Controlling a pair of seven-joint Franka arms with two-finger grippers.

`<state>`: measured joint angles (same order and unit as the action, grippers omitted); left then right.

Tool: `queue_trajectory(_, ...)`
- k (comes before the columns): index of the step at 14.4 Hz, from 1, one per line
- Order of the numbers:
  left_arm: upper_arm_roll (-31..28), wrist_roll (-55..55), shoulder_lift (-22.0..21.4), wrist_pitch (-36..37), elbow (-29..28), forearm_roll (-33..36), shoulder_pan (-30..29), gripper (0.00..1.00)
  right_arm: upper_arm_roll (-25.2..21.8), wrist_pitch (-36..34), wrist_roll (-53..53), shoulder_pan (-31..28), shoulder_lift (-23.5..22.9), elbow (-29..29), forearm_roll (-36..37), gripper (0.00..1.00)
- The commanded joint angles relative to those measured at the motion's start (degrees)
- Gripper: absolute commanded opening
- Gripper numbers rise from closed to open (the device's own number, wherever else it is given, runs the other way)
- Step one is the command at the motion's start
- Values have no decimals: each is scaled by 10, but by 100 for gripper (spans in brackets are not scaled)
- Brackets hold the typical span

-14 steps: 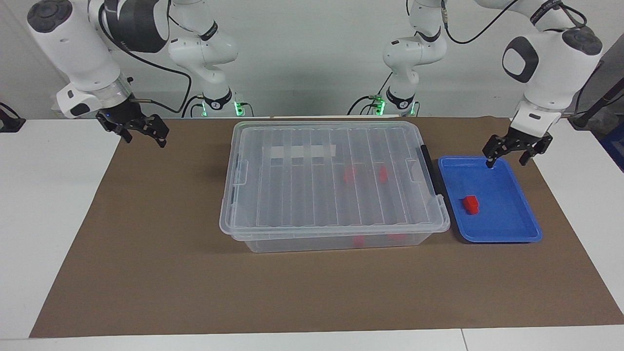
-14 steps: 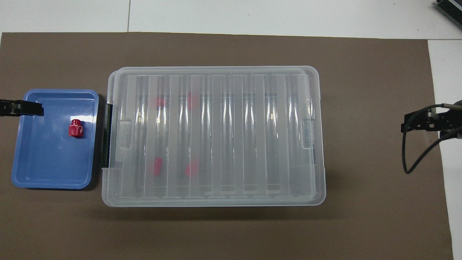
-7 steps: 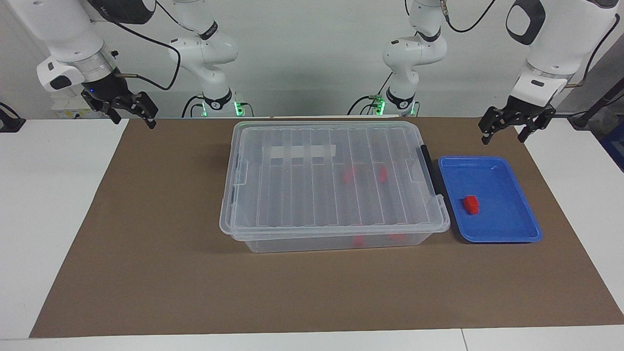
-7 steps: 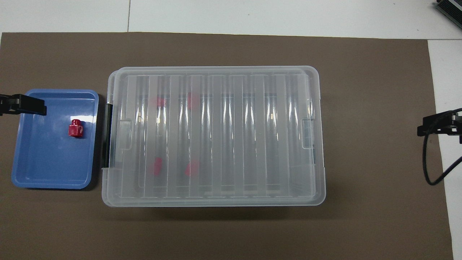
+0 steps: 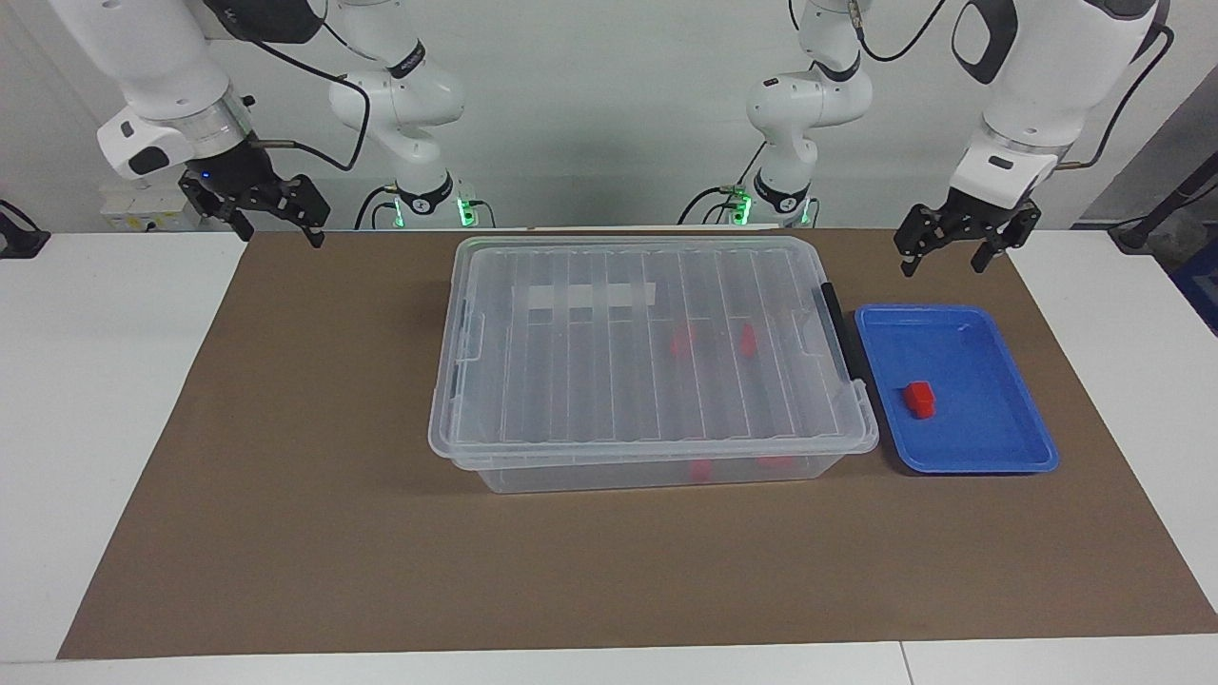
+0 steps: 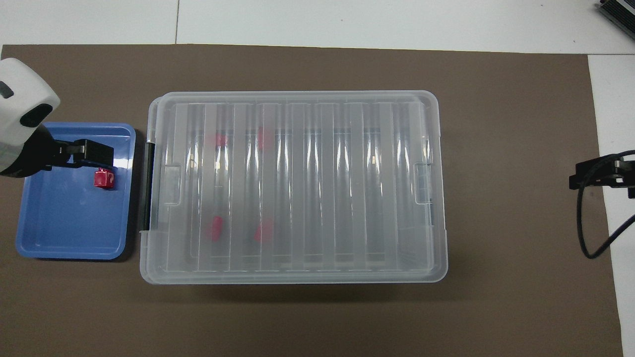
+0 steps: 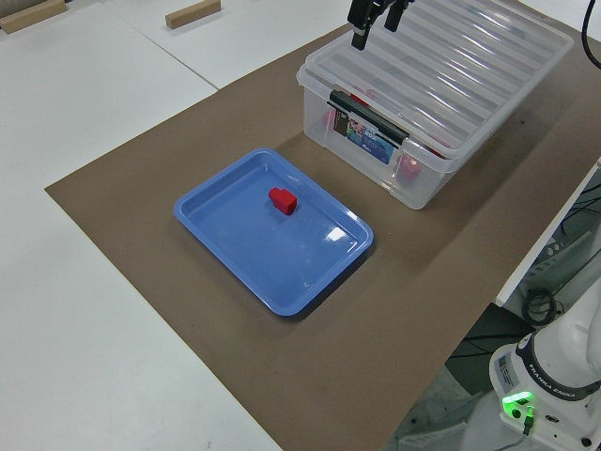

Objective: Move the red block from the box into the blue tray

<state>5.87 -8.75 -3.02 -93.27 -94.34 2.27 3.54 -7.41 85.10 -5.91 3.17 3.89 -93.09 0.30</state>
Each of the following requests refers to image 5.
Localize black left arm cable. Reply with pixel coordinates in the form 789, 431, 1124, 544
850, 0, 1176, 172

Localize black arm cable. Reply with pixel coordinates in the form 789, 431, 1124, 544
200, 0, 372, 174
850, 0, 1176, 172

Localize black base cables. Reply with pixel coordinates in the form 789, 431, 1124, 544
355, 186, 401, 229
678, 143, 767, 226

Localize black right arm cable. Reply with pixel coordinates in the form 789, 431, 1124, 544
200, 0, 372, 174

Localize black table clamp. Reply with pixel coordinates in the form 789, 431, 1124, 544
0, 198, 50, 260

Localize clear ribbed plastic lid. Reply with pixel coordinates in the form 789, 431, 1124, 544
427, 236, 880, 469

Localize clear plastic storage box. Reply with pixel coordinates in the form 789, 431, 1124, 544
447, 238, 880, 494

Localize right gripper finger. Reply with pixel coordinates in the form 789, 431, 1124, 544
284, 174, 332, 250
181, 186, 256, 242

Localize black stand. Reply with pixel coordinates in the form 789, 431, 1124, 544
1109, 152, 1218, 253

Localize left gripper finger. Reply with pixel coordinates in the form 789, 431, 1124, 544
971, 202, 1040, 275
893, 205, 943, 279

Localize black box latch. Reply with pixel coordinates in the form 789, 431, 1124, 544
820, 282, 863, 383

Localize white wall socket box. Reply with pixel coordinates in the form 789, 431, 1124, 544
100, 181, 206, 232

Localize brown table mat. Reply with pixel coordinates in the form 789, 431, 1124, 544
57, 226, 1218, 660

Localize white tape strip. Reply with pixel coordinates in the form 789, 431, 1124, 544
514, 282, 658, 314

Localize blue crate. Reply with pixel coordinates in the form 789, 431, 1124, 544
1169, 238, 1218, 336

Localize blue plastic tray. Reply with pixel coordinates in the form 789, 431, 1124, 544
854, 303, 1061, 475

